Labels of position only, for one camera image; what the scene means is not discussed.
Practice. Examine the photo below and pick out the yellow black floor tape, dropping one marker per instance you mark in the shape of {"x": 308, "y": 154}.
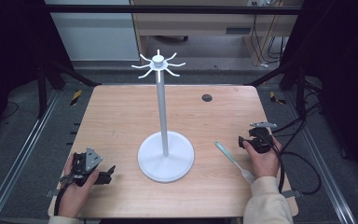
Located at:
{"x": 275, "y": 97}
{"x": 76, "y": 97}

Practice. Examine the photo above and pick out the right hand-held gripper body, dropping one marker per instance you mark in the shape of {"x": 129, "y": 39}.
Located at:
{"x": 261, "y": 140}

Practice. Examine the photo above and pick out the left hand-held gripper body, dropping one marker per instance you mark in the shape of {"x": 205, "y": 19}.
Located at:
{"x": 85, "y": 163}

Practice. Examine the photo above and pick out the white hook stand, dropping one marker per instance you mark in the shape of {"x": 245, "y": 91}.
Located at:
{"x": 164, "y": 155}

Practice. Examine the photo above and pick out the person's left hand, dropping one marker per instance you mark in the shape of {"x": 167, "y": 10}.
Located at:
{"x": 74, "y": 196}

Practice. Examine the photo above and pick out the aluminium floor rail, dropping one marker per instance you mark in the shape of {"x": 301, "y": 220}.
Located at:
{"x": 15, "y": 161}
{"x": 323, "y": 168}

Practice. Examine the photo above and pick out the black frame bar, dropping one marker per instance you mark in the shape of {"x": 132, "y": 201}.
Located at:
{"x": 167, "y": 9}

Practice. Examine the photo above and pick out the black table grommet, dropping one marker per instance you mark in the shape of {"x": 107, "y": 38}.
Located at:
{"x": 207, "y": 98}

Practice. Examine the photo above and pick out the person's right hand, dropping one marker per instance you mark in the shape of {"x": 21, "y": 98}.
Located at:
{"x": 264, "y": 163}

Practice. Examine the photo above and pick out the white cabinet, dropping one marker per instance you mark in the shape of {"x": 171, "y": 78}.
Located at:
{"x": 96, "y": 34}

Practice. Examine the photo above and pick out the black metal stand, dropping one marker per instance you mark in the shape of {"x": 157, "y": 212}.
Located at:
{"x": 295, "y": 81}
{"x": 48, "y": 84}

